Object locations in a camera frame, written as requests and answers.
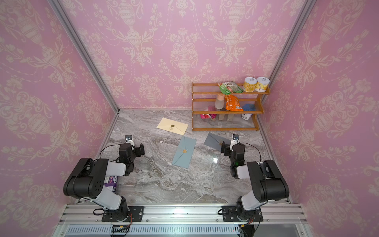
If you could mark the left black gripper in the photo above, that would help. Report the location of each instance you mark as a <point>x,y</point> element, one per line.
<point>137,149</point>

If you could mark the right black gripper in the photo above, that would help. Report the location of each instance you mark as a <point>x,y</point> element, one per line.
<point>227,147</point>

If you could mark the grey envelope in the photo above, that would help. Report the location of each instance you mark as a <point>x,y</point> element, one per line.
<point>215,141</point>

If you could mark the teal green envelope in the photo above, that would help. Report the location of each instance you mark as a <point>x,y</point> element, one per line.
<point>184,152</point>

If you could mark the cream yellow envelope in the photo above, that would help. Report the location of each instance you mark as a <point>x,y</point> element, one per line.
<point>173,126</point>

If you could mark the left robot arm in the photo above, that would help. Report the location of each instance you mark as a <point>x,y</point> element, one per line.
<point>87,181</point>

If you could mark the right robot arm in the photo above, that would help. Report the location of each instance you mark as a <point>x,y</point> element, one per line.
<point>267,183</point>

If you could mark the wooden three-tier shelf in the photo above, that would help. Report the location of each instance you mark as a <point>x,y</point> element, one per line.
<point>204,95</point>

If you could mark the white cup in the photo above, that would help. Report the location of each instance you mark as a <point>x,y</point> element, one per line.
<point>246,116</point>

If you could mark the magenta pink item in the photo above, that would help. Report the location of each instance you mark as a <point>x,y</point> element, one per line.
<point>209,115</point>

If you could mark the pink beige bottle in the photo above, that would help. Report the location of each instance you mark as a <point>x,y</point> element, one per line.
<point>220,101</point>

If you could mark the orange snack bag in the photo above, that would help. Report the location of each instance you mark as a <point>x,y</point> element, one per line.
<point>232,103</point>

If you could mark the purple snack bag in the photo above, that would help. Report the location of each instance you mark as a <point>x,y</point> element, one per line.
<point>111,183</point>

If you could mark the blue cloth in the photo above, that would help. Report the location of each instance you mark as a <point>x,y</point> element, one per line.
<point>249,107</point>

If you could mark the green snack packet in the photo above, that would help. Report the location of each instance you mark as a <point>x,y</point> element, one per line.
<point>230,87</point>

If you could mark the yellow can left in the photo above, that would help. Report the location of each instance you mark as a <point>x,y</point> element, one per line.
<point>249,84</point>

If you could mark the yellow can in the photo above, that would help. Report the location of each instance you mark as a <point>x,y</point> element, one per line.
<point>249,84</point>
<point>262,84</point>

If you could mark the yellow can right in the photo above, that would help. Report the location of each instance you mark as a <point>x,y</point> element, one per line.
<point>262,84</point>

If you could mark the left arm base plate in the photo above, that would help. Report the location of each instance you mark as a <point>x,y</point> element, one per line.
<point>132,213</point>

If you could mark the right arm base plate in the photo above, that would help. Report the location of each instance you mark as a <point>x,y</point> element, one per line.
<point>232,213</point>

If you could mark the aluminium front rail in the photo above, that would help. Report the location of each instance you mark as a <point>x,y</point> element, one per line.
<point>184,220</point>

